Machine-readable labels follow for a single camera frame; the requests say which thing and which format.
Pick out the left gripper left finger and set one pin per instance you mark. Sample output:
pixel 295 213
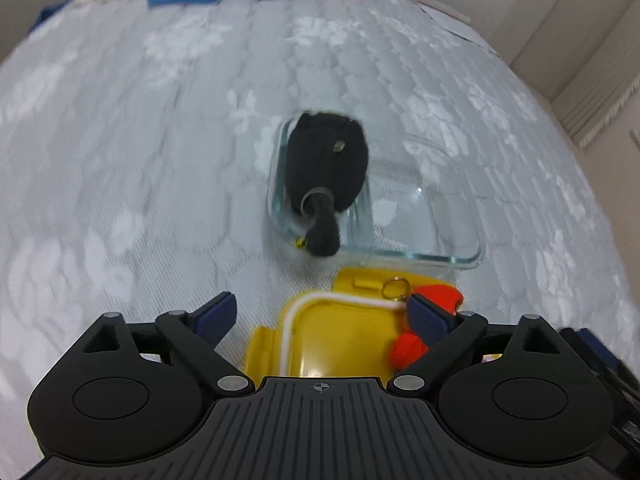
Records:
pixel 193 338

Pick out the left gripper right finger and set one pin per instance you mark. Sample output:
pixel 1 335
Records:
pixel 450 340

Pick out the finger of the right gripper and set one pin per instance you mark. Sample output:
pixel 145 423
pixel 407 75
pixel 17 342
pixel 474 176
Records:
pixel 591 350

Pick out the red hooded doll figure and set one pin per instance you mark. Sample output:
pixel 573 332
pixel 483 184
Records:
pixel 430 317

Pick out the yellow plastic container lid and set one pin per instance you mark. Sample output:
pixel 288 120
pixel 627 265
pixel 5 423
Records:
pixel 359 327

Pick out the black plush cat keychain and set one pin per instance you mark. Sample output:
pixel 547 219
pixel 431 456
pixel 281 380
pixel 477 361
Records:
pixel 326 163

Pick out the pink green toy box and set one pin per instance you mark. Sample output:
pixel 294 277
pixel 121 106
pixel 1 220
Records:
pixel 487 358

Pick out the clear glass divided container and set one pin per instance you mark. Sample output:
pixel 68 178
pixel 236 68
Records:
pixel 415 209

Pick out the white paper sheets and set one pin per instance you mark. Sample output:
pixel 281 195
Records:
pixel 455 22

